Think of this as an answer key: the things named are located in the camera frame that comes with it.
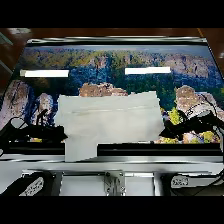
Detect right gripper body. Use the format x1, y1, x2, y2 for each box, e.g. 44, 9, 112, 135
159, 120, 185, 141

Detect pale green shirt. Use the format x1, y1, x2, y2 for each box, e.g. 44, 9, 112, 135
54, 91, 165, 163

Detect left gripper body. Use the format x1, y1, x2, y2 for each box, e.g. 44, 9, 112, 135
42, 125, 69, 143

